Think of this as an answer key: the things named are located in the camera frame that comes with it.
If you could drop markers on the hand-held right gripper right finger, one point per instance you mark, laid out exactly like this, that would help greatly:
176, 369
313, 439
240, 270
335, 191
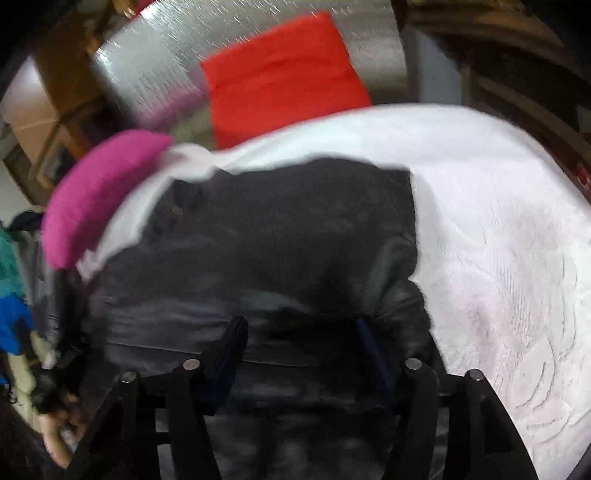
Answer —
371, 353

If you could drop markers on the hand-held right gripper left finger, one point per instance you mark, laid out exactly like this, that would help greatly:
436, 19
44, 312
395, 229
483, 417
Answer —
228, 364

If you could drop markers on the black jacket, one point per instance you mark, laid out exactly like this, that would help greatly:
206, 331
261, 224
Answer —
277, 240

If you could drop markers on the person's left hand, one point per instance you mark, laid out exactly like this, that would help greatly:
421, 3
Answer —
62, 431

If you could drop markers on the blue jacket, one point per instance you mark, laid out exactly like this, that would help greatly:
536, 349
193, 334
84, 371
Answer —
11, 323

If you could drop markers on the grey coat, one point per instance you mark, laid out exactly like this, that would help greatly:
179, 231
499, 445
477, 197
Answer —
37, 286

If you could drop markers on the teal shirt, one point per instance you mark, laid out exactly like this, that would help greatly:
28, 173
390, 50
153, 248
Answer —
9, 263

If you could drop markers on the white textured blanket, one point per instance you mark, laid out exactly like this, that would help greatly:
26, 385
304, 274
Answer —
508, 230

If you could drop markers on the magenta pillow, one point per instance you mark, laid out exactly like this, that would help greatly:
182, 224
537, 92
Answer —
97, 194

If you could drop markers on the red pillow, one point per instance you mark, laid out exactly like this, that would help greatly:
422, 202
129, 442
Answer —
281, 78

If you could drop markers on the silver foil board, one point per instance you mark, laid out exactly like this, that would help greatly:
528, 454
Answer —
147, 74

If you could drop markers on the wooden railing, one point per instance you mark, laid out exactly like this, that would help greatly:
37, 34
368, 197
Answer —
508, 60

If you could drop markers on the wooden cabinet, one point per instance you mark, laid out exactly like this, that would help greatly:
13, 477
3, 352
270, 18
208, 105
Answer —
60, 60

